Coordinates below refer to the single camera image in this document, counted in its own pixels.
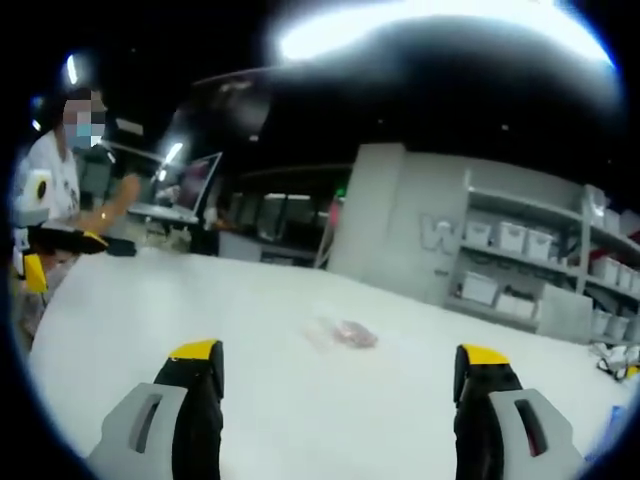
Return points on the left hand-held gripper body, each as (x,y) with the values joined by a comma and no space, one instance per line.
(30,210)

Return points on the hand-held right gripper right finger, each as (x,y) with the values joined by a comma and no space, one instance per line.
(482,400)

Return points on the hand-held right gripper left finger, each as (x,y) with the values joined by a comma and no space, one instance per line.
(195,400)

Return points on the clear resealable bag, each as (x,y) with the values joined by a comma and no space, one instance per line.
(345,334)

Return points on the black pouch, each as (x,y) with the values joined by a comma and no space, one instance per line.
(120,247)

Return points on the monitor desk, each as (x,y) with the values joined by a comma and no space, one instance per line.
(162,212)

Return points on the grey panel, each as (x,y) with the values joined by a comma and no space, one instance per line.
(565,312)

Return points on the white small devices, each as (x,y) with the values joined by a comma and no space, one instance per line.
(617,362)

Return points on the computer monitor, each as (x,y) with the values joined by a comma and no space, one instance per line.
(200,185)

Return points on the group of white storage boxes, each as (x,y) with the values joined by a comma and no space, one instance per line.
(512,236)

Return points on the grey shelving unit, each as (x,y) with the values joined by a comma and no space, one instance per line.
(530,210)

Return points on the hanging dark screen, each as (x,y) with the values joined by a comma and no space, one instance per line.
(230,107)

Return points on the clear plastic bin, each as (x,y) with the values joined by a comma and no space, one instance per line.
(596,205)

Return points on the pink hanging object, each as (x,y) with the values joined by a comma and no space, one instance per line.
(334,212)

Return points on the long ceiling light strip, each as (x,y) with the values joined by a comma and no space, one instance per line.
(400,30)

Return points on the wall letter sign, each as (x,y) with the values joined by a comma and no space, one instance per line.
(440,235)

